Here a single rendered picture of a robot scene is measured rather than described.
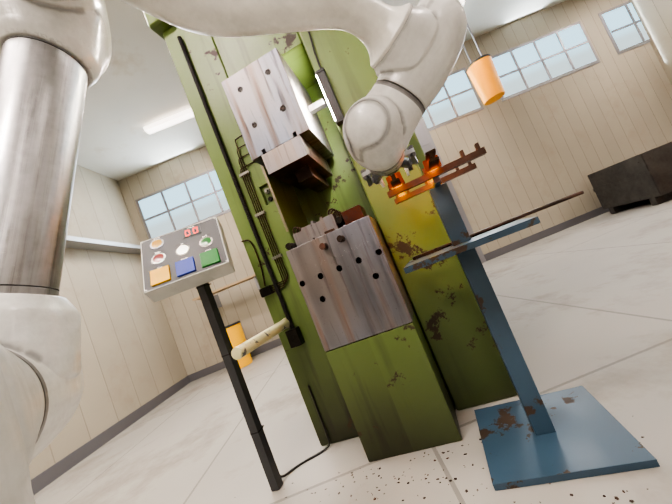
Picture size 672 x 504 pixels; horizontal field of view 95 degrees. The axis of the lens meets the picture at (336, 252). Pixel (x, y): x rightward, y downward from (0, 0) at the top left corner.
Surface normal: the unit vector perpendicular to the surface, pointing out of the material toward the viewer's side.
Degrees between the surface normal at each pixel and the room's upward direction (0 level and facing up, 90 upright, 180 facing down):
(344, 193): 90
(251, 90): 90
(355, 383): 90
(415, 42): 110
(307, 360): 90
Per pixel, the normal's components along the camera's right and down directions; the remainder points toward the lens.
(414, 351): -0.25, 0.03
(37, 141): 0.74, -0.22
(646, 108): -0.02, -0.07
